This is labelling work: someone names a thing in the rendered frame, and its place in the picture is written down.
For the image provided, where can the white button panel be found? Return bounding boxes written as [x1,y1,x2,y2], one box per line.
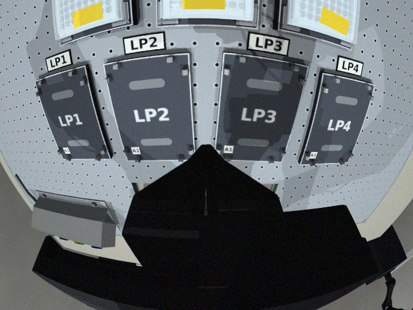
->
[15,175,120,249]

